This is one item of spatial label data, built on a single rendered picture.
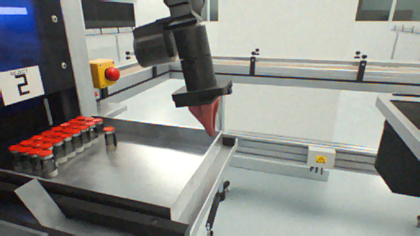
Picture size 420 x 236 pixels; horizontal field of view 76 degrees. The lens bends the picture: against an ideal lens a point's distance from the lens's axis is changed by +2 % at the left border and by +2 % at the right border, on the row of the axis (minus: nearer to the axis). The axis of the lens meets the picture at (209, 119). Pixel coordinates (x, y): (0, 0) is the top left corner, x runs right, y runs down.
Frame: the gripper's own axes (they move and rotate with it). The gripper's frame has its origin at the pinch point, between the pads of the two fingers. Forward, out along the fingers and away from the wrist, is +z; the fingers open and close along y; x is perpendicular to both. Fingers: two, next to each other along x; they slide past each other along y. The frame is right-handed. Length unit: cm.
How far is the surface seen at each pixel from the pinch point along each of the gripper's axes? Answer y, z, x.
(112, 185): 13.7, 2.3, 14.5
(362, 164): -41, 57, -83
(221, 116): 26, 27, -85
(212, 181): -1.3, 5.8, 8.3
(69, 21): 31.8, -26.7, -8.3
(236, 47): 24, -3, -143
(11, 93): 34.2, -14.8, 9.4
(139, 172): 11.5, 2.9, 9.7
